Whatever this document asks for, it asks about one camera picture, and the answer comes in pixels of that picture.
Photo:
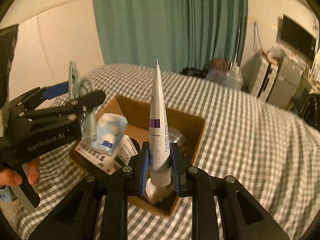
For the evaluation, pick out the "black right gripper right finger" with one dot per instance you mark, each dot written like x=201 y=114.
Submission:
x=221 y=205

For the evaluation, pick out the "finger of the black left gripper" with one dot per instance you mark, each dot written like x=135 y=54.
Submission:
x=31 y=99
x=48 y=116

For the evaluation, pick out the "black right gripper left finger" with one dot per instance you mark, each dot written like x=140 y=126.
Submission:
x=97 y=205

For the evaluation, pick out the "light blue tissue pack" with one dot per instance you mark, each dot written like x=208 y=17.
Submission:
x=110 y=131

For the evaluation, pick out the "green white medicine box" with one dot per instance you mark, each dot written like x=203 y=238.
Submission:
x=127 y=148

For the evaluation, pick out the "white cream tube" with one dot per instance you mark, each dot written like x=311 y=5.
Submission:
x=159 y=144

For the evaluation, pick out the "clear plastic jar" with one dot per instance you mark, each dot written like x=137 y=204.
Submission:
x=175 y=136

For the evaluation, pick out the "person left hand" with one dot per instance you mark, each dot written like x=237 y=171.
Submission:
x=10 y=177

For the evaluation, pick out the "black backpack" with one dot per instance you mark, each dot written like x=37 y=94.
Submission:
x=310 y=111

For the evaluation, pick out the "green curtain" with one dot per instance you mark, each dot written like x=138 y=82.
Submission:
x=172 y=33

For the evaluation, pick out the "clear water jug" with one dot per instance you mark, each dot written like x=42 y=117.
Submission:
x=232 y=78

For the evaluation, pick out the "brown patterned stool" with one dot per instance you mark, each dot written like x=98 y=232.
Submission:
x=219 y=64

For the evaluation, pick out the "white suitcase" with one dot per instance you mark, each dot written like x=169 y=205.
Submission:
x=263 y=77

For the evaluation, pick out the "grey mini fridge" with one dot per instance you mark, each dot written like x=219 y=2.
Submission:
x=289 y=83

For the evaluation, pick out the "black wall television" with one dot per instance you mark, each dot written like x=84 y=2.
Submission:
x=296 y=36

